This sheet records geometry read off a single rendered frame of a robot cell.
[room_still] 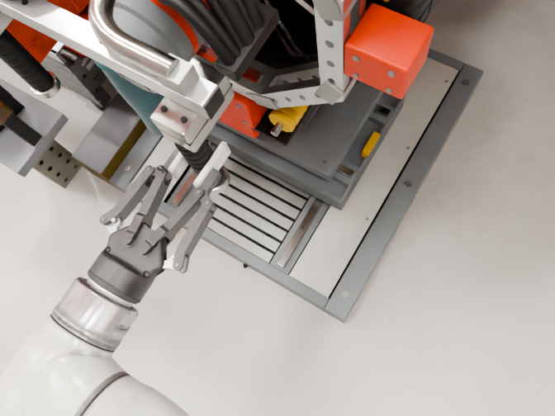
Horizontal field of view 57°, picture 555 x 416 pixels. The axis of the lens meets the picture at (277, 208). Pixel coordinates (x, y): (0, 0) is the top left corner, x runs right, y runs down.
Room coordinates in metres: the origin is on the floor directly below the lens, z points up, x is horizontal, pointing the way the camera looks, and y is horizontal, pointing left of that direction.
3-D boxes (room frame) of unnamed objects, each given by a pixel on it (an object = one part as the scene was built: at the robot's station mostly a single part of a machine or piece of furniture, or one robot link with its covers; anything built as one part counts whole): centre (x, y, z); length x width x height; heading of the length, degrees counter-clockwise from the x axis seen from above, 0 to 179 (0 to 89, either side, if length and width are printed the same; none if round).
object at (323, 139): (0.70, -0.15, 0.32); 0.40 x 0.30 x 0.28; 38
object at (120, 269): (0.22, 0.20, 0.83); 0.09 x 0.08 x 0.07; 128
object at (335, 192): (0.70, -0.15, 0.13); 0.50 x 0.36 x 0.10; 38
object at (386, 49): (0.35, -0.21, 0.85); 0.09 x 0.08 x 0.07; 38
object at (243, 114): (0.62, -0.04, 0.48); 0.16 x 0.12 x 0.17; 128
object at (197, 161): (0.32, 0.07, 0.83); 0.04 x 0.04 x 0.16
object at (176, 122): (0.34, 0.05, 0.93); 0.09 x 0.05 x 0.05; 128
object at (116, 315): (0.18, 0.25, 0.83); 0.09 x 0.06 x 0.09; 38
